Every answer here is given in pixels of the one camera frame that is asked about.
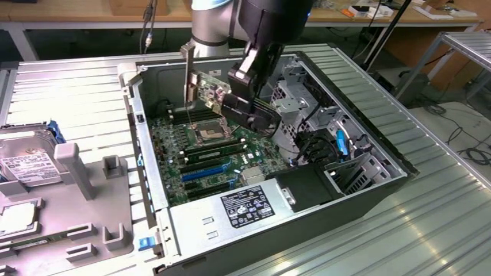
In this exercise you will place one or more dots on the open black PC case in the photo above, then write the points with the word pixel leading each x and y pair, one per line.
pixel 345 218

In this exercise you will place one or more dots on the silver perforated drive cage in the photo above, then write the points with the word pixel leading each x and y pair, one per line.
pixel 300 103

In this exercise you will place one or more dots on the silver CPU chip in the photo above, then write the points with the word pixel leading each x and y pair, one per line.
pixel 15 217

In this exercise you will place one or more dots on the silver chipset heatsink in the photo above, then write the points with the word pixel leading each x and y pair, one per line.
pixel 252 176

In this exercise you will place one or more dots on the brown cardboard box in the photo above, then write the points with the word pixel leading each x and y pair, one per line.
pixel 410 43

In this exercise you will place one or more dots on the metal slat shelf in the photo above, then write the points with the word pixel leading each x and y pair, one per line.
pixel 472 43

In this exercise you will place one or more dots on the white flat box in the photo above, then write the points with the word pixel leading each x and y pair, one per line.
pixel 430 11

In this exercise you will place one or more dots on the green motherboard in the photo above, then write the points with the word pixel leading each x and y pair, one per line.
pixel 261 146

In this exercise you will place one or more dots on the long black expansion slot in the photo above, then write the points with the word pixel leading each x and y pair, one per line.
pixel 210 194
pixel 208 187
pixel 202 166

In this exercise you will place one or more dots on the blue case latch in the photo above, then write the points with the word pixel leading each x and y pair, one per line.
pixel 146 243

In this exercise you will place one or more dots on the silver optical drive bay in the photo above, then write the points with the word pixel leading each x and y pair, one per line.
pixel 369 172

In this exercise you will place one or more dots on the green RAM stick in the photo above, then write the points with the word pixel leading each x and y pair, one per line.
pixel 216 153
pixel 42 240

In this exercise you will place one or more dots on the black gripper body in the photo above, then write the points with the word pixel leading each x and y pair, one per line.
pixel 277 20

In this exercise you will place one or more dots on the silver power supply unit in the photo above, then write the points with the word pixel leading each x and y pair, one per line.
pixel 192 230

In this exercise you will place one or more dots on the green graphics card black fan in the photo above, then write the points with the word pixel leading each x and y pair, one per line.
pixel 208 86

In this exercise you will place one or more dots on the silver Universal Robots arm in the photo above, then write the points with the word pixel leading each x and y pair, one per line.
pixel 209 26

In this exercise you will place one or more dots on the orange and white box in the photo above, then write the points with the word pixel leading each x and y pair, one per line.
pixel 358 10

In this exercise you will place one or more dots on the silver hard disk white label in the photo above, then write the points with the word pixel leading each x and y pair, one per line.
pixel 27 169

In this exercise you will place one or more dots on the CPU socket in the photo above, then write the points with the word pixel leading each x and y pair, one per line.
pixel 212 133

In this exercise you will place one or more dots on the wooden desk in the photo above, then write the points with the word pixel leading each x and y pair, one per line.
pixel 77 13

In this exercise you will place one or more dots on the grey parts rack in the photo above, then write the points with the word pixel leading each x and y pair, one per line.
pixel 58 218

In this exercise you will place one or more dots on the blue disk caddy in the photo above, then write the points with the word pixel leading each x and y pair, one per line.
pixel 55 132

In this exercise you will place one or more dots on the thin metal locking lever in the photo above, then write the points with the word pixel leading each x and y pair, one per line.
pixel 190 119

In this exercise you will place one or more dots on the black tripod pole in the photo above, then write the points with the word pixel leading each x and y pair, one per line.
pixel 388 31

